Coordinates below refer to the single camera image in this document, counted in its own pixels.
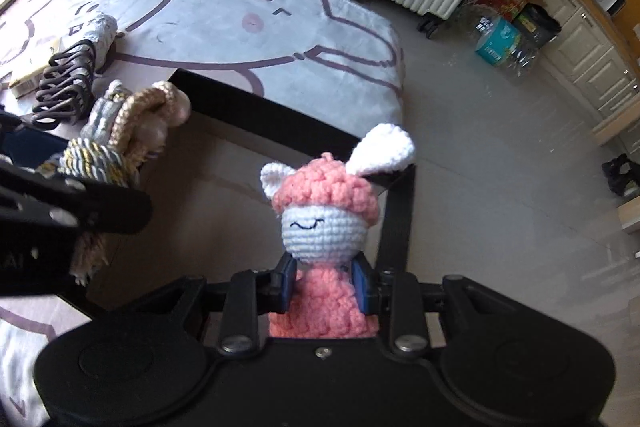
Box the black storage box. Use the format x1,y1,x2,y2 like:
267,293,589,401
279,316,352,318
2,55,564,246
62,69,418,343

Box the bear printed blanket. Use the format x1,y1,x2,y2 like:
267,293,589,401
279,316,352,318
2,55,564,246
0,0,405,427

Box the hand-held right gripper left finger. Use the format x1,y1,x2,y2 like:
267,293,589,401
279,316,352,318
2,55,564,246
125,252,298,354

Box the silver gold tassel rope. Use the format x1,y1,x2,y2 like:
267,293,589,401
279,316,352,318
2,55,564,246
57,79,143,288

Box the pink white crochet bunny doll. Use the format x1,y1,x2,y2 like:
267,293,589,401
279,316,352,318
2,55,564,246
260,123,418,339

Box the beige braided rope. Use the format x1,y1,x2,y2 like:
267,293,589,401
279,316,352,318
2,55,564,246
112,81,192,168

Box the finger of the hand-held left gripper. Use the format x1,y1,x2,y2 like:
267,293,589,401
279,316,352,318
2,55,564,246
0,172,153,236
0,107,67,171

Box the white cabinets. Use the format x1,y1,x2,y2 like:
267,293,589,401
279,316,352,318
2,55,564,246
510,0,640,145

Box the pack of water bottles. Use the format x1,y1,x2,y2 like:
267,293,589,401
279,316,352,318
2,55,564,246
464,3,542,76

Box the black bin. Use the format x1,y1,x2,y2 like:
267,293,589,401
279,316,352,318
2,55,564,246
515,3,562,48

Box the yellow tissue packet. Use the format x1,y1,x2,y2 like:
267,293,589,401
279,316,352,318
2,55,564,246
9,36,68,101

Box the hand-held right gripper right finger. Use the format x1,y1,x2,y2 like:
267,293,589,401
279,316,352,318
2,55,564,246
352,257,531,354

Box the silver grey cloth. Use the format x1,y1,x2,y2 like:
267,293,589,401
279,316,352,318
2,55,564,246
69,13,119,68

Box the black shoes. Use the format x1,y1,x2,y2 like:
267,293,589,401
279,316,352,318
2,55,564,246
601,153,640,198

